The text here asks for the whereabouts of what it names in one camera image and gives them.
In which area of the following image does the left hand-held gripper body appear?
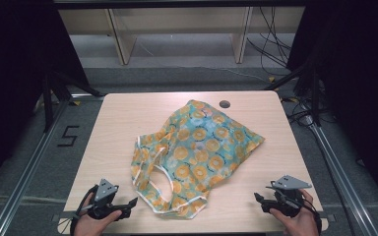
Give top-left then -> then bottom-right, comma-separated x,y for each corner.
87,178 -> 132,220

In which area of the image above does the aluminium floor rail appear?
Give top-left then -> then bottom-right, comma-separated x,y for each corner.
303,114 -> 378,236
0,94 -> 104,236

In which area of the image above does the person's right hand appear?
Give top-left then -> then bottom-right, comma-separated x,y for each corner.
269,189 -> 320,236

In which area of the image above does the tangle of black floor cables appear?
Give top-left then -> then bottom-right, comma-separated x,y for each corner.
282,94 -> 336,129

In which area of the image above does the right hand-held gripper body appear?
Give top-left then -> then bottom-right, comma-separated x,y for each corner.
260,175 -> 312,218

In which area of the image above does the bundle of black cables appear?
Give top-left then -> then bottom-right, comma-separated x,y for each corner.
246,6 -> 293,77

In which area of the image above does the person's left hand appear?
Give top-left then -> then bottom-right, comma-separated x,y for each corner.
74,193 -> 123,236

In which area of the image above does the light wooden shelf unit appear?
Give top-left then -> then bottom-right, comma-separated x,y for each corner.
58,6 -> 306,66

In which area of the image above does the orange-print teal shopping bag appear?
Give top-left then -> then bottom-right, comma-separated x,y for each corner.
131,98 -> 266,215

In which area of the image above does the black metal stand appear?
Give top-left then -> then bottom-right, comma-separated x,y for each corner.
42,70 -> 104,132
264,58 -> 323,127

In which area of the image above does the black curtain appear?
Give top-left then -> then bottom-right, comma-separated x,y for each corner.
0,0 -> 90,195
286,0 -> 378,214

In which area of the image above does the black wrist strap cable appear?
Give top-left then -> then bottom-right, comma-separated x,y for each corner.
70,184 -> 99,236
303,196 -> 323,234

